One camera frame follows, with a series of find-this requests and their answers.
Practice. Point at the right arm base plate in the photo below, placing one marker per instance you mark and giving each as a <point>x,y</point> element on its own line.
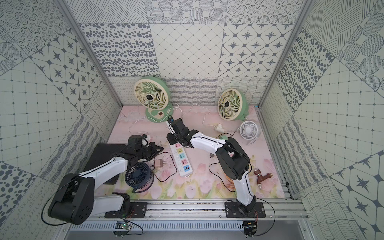
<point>238,210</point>

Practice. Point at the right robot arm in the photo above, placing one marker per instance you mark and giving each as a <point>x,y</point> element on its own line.
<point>234,161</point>

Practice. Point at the white cylindrical adapter plug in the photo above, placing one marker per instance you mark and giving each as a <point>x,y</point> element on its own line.
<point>219,128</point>

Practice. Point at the small white fan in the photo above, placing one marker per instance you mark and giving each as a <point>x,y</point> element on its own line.
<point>249,130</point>

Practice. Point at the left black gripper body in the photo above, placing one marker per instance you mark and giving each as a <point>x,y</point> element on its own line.
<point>150,150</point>

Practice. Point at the aluminium mounting rail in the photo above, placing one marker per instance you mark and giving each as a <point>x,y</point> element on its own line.
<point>275,209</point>

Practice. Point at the brown red small object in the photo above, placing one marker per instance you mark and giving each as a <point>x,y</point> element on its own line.
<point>261,177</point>

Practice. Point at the floral pink table mat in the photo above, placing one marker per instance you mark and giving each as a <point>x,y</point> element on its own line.
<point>208,180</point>

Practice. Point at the navy blue small fan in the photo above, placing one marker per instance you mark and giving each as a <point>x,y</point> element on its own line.
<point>139,177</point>

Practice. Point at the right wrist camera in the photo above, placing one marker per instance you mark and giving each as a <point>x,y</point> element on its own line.
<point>170,119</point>

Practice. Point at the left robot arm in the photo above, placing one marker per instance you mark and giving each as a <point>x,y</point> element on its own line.
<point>75,200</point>

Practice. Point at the large green fan with base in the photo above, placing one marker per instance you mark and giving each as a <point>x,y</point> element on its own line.
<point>154,94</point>

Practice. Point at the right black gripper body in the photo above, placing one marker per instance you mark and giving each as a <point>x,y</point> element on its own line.
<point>173,138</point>

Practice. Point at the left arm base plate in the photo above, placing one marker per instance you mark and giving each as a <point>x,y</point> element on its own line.
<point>128,211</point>

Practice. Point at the pink USB charger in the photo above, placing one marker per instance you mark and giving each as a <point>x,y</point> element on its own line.
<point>159,163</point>

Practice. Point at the green cream desk fan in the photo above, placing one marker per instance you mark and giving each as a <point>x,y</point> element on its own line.
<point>232,105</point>

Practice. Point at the black pad under left arm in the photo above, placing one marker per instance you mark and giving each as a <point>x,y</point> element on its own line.
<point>103,153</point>

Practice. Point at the white power strip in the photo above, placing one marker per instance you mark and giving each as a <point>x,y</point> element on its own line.
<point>182,162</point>

